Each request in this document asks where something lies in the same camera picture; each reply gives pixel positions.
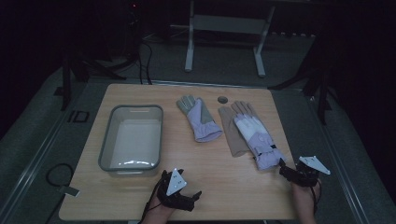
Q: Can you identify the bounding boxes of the black looped floor cable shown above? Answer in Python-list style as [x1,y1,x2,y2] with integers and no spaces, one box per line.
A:
[46,162,76,189]

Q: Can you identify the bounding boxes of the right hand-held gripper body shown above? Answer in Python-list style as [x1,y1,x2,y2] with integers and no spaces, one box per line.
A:
[289,155,332,189]

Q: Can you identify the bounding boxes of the purple glove with grey palm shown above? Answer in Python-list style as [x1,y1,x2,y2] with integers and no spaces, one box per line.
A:
[176,94,224,144]

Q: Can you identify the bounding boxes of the dark device with red light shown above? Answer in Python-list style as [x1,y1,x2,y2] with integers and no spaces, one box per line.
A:
[123,0,145,62]

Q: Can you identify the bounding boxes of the black tripod stand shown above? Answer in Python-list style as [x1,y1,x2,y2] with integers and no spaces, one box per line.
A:
[268,36,333,126]
[54,50,127,112]

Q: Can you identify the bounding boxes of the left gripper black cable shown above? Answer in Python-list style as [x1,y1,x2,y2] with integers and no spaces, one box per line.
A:
[138,173,166,224]

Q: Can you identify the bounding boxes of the grey plastic bin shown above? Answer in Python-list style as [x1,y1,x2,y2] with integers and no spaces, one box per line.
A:
[98,104,164,177]

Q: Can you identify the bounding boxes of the black rectangular floor bracket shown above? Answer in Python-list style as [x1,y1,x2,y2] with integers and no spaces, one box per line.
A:
[66,109,91,124]

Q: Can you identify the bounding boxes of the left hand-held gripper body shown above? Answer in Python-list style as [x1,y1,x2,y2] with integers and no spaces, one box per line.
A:
[156,168,196,213]

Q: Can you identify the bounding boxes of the black floor cables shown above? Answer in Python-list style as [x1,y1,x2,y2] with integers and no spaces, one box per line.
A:
[136,39,154,86]

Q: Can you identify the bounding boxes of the white metal desk frame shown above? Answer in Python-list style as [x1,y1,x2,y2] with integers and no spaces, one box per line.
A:
[169,0,276,78]

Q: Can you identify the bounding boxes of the person's left hand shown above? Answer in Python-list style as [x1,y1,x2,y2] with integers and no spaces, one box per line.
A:
[141,199,177,224]

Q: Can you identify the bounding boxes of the purple and white ski glove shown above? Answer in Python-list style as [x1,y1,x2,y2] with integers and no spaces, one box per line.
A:
[233,113,288,172]

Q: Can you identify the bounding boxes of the grey tape piece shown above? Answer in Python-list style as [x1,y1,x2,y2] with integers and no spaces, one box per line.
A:
[57,185,80,198]

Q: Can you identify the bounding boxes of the person's right hand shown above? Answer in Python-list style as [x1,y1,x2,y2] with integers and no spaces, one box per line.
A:
[290,180,321,216]

